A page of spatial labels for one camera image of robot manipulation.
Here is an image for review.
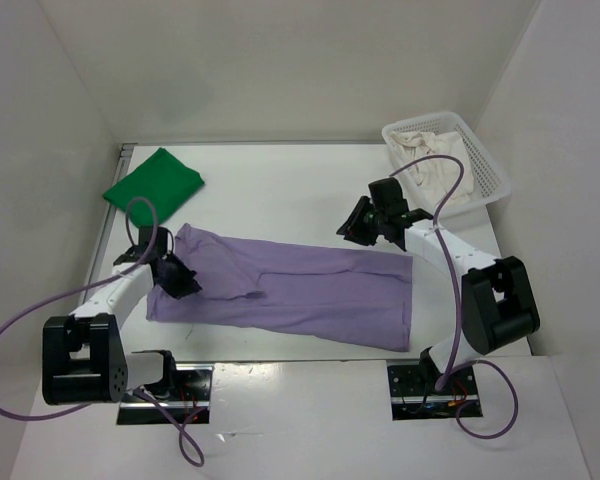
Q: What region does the lavender t shirt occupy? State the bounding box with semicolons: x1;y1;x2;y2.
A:
147;224;412;352

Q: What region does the green t shirt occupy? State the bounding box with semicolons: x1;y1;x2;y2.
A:
102;148;205;224

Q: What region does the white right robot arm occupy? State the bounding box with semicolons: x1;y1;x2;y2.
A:
337;196;540;393

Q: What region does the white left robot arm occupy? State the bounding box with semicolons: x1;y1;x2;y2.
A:
42;254;202;405

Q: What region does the cream t shirt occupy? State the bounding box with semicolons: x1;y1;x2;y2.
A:
389;131;474;207

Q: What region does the white plastic basket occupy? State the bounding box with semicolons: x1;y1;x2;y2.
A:
381;111;512;218

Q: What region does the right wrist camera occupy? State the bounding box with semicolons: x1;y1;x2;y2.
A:
368;177;409;216

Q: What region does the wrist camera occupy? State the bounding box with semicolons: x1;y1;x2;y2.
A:
138;226;174;261
368;177;409;216

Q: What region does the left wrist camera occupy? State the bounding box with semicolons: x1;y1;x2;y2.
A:
138;226;174;261

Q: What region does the aluminium table edge rail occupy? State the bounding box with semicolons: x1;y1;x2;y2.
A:
85;143;136;284

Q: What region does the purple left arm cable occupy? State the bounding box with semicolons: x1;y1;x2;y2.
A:
0;197;205;466

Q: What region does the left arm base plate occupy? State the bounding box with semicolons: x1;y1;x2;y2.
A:
116;363;214;426

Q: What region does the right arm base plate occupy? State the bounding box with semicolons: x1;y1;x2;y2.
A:
386;360;483;421

